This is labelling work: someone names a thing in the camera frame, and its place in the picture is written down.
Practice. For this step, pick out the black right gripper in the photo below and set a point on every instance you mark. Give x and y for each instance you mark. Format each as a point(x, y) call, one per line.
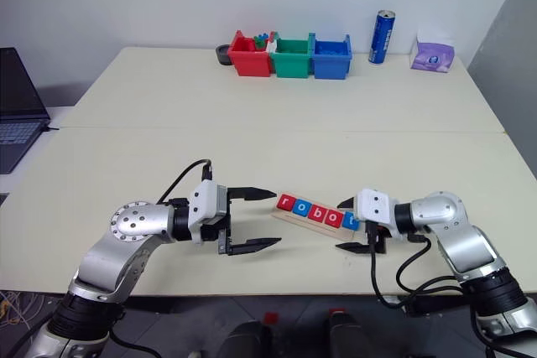
point(379, 242)

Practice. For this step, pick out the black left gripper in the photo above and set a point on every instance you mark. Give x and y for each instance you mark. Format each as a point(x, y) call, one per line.
point(224, 215)

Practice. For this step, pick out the blue letter t block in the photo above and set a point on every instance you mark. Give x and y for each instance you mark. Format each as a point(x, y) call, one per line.
point(350, 222)

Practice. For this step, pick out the red letter r block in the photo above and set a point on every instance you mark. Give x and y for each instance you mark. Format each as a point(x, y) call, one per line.
point(286, 202)

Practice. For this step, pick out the red letter b block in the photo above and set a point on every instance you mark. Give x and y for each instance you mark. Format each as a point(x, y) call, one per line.
point(315, 212)

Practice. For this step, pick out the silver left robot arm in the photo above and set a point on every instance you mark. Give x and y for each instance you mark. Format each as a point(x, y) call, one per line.
point(138, 224)

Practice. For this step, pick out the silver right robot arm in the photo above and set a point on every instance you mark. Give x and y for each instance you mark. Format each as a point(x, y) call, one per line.
point(444, 211)

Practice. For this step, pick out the light wooden tray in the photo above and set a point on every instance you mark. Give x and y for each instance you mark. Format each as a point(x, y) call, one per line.
point(293, 219)

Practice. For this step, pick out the dark rounded shape red top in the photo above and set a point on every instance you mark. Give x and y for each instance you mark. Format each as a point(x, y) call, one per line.
point(346, 333)
point(247, 339)

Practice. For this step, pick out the red plastic bin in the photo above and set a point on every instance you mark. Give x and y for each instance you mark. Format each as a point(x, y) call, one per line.
point(249, 62)

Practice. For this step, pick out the green plastic bin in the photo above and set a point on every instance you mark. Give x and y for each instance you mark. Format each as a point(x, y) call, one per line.
point(293, 64)

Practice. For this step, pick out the blue plastic bin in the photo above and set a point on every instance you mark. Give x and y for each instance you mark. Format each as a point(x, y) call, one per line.
point(331, 64)

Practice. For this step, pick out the black round bowl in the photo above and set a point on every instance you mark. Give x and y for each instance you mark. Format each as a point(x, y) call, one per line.
point(222, 56)

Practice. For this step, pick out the small white toy piece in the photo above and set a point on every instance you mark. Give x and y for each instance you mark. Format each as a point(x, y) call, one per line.
point(272, 46)

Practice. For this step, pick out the small green toy brick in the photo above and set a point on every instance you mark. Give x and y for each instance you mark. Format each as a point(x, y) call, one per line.
point(257, 42)

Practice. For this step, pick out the small red toy brick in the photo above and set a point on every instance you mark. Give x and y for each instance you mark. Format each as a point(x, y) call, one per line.
point(274, 35)

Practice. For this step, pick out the purple tissue pack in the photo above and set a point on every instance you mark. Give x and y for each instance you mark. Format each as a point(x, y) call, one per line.
point(432, 56)

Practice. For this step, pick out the blue drink can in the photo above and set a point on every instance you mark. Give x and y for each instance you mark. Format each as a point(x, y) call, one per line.
point(382, 37)

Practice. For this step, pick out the dark laptop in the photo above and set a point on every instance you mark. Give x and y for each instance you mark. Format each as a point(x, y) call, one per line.
point(17, 94)

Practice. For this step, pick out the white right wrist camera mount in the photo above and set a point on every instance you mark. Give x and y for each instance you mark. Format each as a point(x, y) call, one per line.
point(375, 205)

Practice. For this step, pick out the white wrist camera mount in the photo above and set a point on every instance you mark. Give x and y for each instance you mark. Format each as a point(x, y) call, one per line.
point(203, 203)
point(375, 205)

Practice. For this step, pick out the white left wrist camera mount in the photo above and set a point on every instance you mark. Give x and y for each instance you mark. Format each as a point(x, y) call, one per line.
point(203, 203)

